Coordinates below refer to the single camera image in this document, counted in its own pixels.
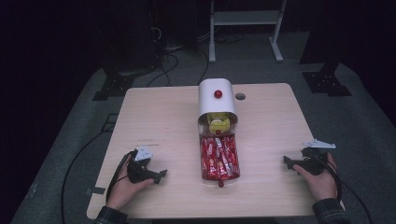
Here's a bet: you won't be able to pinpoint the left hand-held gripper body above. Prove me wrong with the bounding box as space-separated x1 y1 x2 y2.
127 145 156 185

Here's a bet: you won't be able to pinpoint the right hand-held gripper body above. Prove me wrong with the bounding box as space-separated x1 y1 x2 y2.
299 138 337 176

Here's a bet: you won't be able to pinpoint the person's left hand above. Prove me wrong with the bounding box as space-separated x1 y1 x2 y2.
105 154 155 211

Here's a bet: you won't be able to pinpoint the person's right hand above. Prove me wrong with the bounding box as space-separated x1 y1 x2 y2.
292 152 339 203

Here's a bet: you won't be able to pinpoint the grey tape strip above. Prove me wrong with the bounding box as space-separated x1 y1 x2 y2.
85 186 106 196

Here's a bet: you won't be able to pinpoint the clear drawer with red packets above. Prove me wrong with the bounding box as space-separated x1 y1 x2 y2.
200 133 242 189

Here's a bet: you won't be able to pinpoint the pile of red snack packets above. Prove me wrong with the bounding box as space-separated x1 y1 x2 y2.
201 134 241 181

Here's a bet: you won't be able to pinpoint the clear drawer with yellow packets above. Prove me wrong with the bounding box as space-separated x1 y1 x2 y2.
198 112 239 137

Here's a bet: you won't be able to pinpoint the yellow packets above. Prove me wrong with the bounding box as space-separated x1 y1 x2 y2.
206 112 232 135

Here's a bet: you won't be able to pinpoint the black stand base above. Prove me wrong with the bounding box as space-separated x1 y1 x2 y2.
301 63 353 98
92 68 135 102

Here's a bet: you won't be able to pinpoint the white metal stand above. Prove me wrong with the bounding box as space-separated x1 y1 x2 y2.
208 0 288 64

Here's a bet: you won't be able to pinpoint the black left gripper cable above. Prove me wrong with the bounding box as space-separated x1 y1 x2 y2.
105 150 136 203

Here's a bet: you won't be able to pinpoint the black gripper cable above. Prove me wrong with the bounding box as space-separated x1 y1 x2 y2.
311 151 375 224
105 150 136 203

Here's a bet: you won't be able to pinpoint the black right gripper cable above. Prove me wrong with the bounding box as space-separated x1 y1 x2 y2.
311 151 375 224

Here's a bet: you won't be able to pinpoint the black floor cable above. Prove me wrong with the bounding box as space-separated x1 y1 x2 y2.
60 130 108 224

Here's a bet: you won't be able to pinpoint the black floor cables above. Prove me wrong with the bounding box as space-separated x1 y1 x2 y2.
146 26 247 89

